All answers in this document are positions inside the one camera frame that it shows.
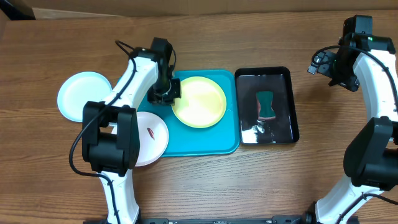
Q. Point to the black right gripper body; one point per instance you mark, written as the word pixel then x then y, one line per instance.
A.
pixel 344 83

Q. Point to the dark object top left corner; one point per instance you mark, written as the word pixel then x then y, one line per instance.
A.
pixel 17 10

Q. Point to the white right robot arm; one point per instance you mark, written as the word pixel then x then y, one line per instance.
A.
pixel 367 62

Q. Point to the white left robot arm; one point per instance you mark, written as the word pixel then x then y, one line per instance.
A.
pixel 110 131

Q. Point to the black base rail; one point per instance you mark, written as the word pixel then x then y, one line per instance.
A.
pixel 283 219

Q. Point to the light blue plate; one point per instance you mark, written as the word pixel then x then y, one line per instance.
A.
pixel 78 90

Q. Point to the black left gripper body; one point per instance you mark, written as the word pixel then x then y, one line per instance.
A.
pixel 164 91

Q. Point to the pink white plate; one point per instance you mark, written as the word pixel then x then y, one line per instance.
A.
pixel 144 138

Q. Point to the green scrub sponge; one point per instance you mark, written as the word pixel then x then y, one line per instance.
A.
pixel 264 105

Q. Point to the yellow plate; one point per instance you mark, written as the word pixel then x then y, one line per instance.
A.
pixel 202 103

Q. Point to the black water tray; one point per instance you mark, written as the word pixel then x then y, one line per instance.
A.
pixel 284 128

